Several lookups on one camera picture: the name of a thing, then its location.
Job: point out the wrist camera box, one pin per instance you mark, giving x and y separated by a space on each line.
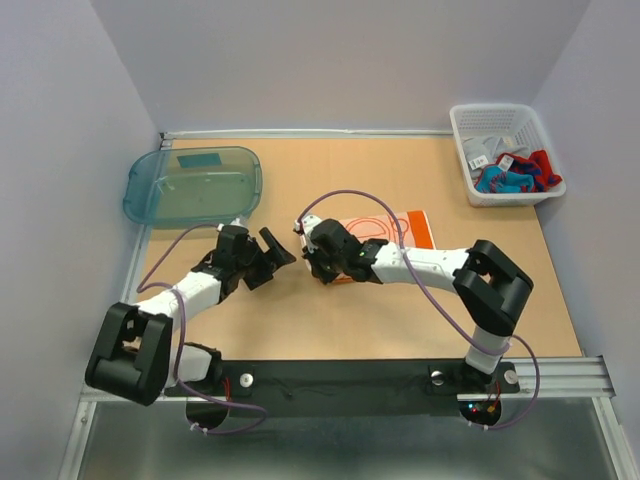
240 221
304 227

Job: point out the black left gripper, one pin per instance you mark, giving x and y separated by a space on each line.
277 255

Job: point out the aluminium frame rail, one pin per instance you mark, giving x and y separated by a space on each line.
547 377

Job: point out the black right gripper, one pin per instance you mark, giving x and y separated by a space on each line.
324 276

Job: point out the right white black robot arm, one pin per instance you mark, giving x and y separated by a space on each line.
493 289

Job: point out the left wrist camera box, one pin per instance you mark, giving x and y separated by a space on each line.
240 221

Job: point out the grey folded cloth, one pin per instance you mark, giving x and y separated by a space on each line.
484 150

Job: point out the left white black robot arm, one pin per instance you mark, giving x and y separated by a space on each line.
133 356

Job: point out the teal translucent plastic tub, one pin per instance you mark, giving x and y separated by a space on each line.
177 188

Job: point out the red and blue cloth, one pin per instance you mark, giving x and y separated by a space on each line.
538 165

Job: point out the teal and red cloth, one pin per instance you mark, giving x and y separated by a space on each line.
494 180

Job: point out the white perforated plastic basket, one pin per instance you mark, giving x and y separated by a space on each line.
513 120

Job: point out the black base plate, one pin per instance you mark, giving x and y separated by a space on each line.
316 388

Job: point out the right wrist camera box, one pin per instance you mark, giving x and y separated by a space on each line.
304 227

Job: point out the orange and white towel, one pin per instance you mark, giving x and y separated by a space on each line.
414 230

